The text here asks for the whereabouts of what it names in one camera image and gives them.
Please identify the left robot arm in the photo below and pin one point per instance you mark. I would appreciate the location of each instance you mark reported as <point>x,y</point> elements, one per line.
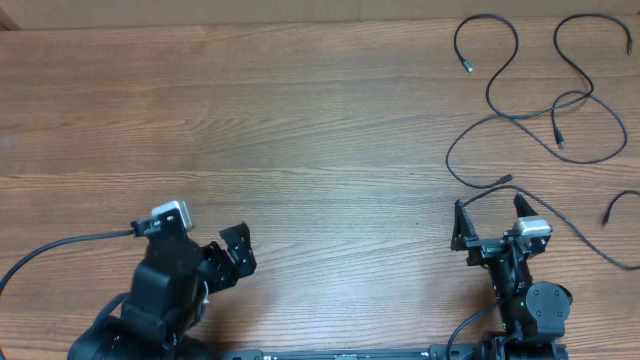
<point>168,296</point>

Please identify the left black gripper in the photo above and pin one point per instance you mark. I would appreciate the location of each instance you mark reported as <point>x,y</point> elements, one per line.
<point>223,274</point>

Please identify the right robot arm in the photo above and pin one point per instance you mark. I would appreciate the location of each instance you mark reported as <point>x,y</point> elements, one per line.
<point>533,313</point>

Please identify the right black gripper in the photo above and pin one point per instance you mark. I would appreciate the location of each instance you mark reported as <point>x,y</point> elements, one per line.
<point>493,249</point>

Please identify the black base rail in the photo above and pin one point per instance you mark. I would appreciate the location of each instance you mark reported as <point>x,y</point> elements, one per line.
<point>433,352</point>

